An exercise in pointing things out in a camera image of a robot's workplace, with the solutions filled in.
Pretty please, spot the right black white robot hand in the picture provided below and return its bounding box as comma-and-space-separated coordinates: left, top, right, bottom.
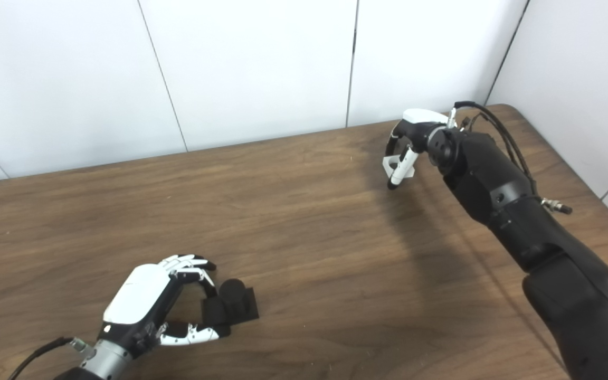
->
383, 108, 458, 191

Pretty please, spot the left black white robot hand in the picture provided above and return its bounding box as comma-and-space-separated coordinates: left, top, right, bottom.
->
98, 254, 231, 360

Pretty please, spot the white square piece with hole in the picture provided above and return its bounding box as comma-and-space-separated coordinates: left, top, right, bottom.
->
382, 153, 416, 181

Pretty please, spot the black peg with square base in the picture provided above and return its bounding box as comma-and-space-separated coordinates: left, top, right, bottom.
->
201, 278, 260, 326

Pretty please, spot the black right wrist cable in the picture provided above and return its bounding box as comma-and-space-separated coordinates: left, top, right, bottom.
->
451, 100, 573, 215

